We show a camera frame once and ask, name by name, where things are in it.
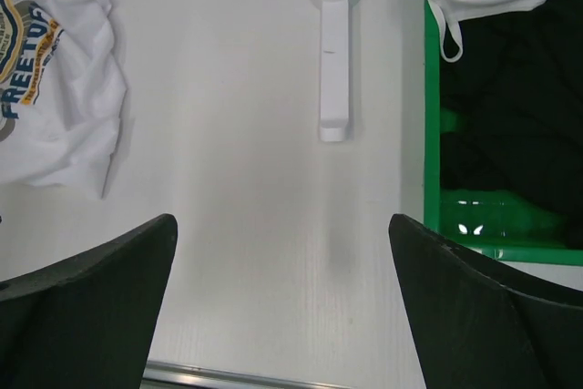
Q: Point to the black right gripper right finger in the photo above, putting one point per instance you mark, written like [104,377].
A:
[478,323]

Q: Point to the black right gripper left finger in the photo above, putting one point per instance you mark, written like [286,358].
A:
[88,321]

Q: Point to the white printed tank top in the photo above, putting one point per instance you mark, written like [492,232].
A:
[61,93]

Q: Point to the green plastic bin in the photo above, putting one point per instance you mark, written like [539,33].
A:
[497,224]

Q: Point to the black garment in bin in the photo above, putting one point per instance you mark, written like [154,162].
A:
[518,90]

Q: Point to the white clothes rack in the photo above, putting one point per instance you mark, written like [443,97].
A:
[335,69]

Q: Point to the aluminium mounting rail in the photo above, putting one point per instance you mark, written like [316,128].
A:
[184,376]

